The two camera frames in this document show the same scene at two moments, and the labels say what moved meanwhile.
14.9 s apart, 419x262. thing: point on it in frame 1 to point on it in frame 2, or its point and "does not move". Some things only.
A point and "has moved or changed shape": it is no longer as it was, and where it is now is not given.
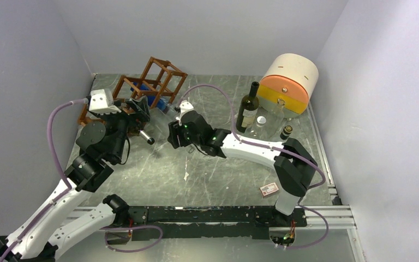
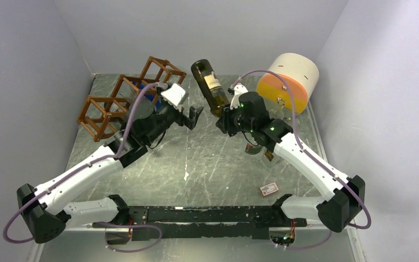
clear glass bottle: [275, 119] does not move
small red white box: [269, 189] does not move
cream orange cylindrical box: [293, 78] does not move
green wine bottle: [248, 108] has moved or changed shape
